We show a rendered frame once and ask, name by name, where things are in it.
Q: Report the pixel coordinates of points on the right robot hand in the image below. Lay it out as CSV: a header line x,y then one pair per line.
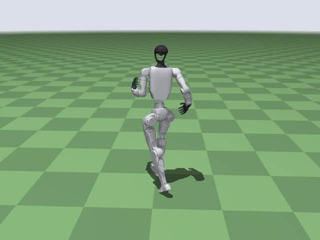
x,y
185,108

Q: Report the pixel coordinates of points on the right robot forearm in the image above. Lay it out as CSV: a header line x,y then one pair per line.
x,y
187,98

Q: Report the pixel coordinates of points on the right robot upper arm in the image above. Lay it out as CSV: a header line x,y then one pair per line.
x,y
181,81

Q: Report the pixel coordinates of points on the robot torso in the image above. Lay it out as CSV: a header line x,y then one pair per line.
x,y
160,85

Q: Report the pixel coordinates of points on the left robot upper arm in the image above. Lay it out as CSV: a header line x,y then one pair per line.
x,y
143,81

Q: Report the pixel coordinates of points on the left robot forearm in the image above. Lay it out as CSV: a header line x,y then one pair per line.
x,y
136,92

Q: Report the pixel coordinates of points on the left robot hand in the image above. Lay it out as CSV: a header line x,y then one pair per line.
x,y
134,83

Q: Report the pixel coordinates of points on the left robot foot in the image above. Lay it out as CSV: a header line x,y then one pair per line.
x,y
166,187

